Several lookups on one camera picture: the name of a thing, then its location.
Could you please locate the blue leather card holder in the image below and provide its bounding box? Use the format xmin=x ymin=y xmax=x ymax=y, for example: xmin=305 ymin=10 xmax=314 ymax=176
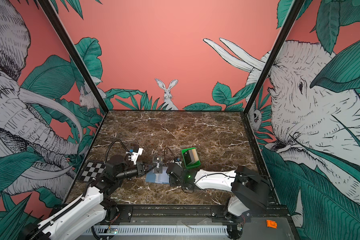
xmin=146 ymin=167 xmax=170 ymax=185

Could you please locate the green plastic card tray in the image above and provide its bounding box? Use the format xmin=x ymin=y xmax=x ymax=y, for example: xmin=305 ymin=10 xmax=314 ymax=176
xmin=182 ymin=148 xmax=201 ymax=169

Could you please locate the black VIP credit card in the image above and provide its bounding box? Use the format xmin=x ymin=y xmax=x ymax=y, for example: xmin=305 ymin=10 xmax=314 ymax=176
xmin=153 ymin=156 xmax=163 ymax=174

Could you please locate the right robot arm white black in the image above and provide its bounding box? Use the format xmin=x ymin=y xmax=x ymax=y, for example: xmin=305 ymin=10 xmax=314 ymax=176
xmin=166 ymin=163 xmax=272 ymax=222

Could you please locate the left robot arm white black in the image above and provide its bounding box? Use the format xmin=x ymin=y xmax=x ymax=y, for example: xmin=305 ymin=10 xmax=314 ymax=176
xmin=18 ymin=155 xmax=154 ymax=240

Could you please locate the gold credit card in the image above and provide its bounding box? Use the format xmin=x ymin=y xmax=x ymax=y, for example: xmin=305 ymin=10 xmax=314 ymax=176
xmin=189 ymin=149 xmax=199 ymax=164

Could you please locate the checkerboard calibration board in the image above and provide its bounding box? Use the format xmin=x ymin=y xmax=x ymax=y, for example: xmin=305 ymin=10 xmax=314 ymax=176
xmin=78 ymin=162 xmax=106 ymax=182

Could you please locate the orange connector clip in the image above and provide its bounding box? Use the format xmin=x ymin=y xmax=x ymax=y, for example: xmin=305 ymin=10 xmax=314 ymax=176
xmin=266 ymin=220 xmax=278 ymax=229

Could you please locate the black front mounting rail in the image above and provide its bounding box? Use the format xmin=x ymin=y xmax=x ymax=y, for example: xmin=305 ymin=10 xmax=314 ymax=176
xmin=115 ymin=205 xmax=290 ymax=224

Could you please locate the white slotted cable duct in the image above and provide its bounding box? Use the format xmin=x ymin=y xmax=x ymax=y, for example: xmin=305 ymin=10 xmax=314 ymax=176
xmin=94 ymin=225 xmax=228 ymax=236

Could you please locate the left black frame post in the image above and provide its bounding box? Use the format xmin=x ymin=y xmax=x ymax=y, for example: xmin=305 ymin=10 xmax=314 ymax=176
xmin=38 ymin=0 xmax=109 ymax=115

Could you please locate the black frame post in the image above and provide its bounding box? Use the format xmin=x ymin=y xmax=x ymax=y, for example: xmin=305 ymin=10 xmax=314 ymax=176
xmin=38 ymin=0 xmax=109 ymax=115
xmin=244 ymin=0 xmax=305 ymax=115

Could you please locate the right black frame post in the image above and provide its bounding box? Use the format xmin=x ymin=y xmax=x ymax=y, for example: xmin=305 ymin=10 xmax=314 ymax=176
xmin=244 ymin=0 xmax=305 ymax=115

